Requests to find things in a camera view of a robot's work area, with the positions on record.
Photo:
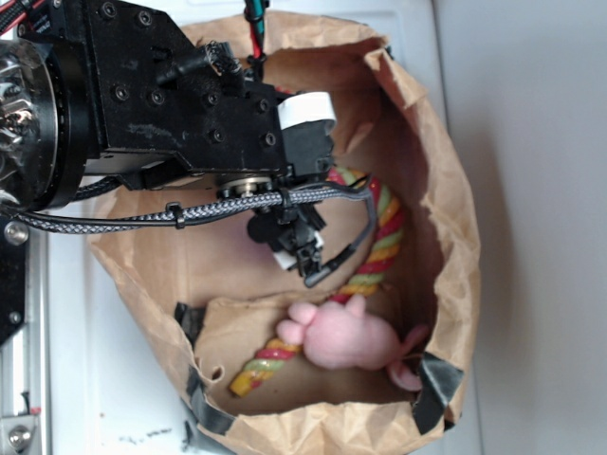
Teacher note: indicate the small black gripper finger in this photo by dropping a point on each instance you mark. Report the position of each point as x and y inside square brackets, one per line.
[293, 236]

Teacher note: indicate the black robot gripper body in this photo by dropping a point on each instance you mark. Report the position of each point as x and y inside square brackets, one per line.
[166, 109]

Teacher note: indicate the black gripper finger with white pad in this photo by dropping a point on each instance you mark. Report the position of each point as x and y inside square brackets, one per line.
[307, 121]

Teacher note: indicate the brown paper bag box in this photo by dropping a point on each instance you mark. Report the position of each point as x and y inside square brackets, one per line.
[207, 298]

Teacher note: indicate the pink plush toy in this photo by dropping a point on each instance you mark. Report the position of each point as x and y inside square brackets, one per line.
[338, 336]

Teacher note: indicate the black metal bracket plate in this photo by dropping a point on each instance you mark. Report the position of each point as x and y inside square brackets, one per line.
[13, 285]

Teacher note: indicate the aluminium frame rail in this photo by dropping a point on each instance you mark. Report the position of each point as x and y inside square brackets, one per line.
[25, 383]

